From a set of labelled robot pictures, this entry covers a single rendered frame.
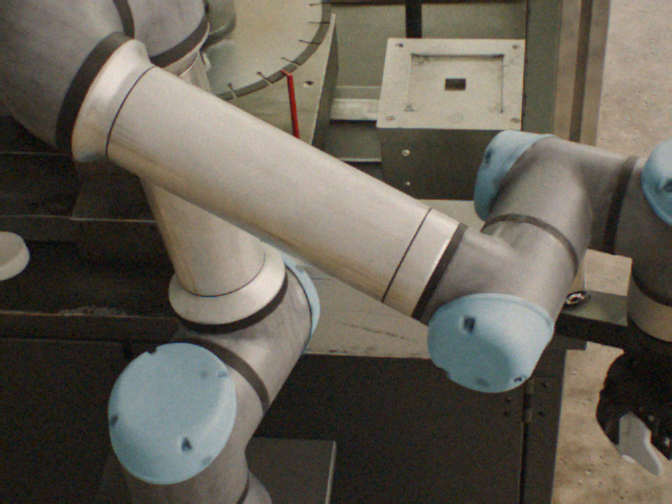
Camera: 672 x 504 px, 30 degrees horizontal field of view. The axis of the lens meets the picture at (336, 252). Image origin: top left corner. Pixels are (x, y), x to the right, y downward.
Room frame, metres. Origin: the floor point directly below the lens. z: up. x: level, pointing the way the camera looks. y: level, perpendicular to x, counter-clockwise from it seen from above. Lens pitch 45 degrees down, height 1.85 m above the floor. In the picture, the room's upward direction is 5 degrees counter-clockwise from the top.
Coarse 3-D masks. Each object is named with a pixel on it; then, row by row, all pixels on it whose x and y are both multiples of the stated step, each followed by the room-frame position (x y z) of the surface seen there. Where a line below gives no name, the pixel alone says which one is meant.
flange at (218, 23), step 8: (208, 0) 1.37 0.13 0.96; (216, 0) 1.37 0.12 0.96; (224, 0) 1.37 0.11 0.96; (208, 8) 1.35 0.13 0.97; (216, 8) 1.35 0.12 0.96; (224, 8) 1.35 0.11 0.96; (232, 8) 1.35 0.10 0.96; (208, 16) 1.33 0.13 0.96; (216, 16) 1.33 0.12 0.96; (224, 16) 1.33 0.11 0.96; (232, 16) 1.33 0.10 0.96; (216, 24) 1.32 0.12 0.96; (224, 24) 1.32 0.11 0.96; (232, 24) 1.33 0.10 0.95; (208, 32) 1.30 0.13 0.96; (216, 32) 1.30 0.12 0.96; (224, 32) 1.31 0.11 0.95; (208, 40) 1.30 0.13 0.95
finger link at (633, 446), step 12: (624, 420) 0.64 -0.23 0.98; (636, 420) 0.64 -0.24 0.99; (624, 432) 0.64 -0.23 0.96; (636, 432) 0.63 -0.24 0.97; (612, 444) 0.65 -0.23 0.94; (624, 444) 0.64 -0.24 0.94; (636, 444) 0.63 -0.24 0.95; (648, 444) 0.63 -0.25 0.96; (624, 456) 0.65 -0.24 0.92; (636, 456) 0.63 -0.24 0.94; (648, 456) 0.62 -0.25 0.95; (648, 468) 0.62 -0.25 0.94; (660, 468) 0.61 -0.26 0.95
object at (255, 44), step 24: (240, 0) 1.38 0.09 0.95; (264, 0) 1.38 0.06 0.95; (288, 0) 1.37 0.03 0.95; (312, 0) 1.37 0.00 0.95; (240, 24) 1.33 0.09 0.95; (264, 24) 1.32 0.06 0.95; (288, 24) 1.32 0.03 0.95; (312, 24) 1.31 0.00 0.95; (216, 48) 1.28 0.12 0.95; (240, 48) 1.28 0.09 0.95; (264, 48) 1.27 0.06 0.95; (288, 48) 1.27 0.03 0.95; (216, 72) 1.23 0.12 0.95; (240, 72) 1.23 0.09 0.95; (264, 72) 1.22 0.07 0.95
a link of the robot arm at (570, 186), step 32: (512, 160) 0.69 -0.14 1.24; (544, 160) 0.69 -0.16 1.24; (576, 160) 0.68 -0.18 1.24; (608, 160) 0.68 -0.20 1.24; (480, 192) 0.69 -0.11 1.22; (512, 192) 0.66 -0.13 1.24; (544, 192) 0.65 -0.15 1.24; (576, 192) 0.66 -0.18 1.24; (608, 192) 0.65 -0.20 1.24; (576, 224) 0.63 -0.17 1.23; (608, 224) 0.64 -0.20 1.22
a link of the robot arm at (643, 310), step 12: (636, 288) 0.64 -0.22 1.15; (636, 300) 0.63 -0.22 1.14; (648, 300) 0.62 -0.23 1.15; (636, 312) 0.63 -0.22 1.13; (648, 312) 0.62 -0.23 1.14; (660, 312) 0.62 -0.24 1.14; (636, 324) 0.63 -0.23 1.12; (648, 324) 0.62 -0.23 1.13; (660, 324) 0.62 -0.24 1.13; (660, 336) 0.61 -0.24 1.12
